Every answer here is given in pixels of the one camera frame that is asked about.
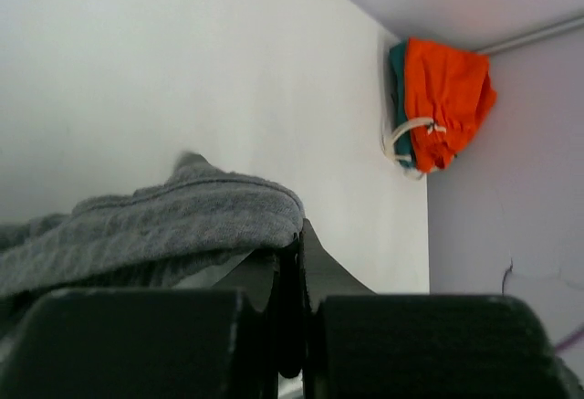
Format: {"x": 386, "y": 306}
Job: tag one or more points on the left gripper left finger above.
{"x": 156, "y": 343}

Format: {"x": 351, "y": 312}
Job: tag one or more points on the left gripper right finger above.
{"x": 360, "y": 344}

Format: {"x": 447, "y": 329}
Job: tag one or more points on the teal shorts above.
{"x": 401, "y": 142}

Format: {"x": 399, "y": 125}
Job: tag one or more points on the grey shorts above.
{"x": 200, "y": 217}

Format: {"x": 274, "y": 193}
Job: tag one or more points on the right corner aluminium profile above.
{"x": 556, "y": 29}

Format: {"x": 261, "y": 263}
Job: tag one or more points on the orange shorts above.
{"x": 452, "y": 89}

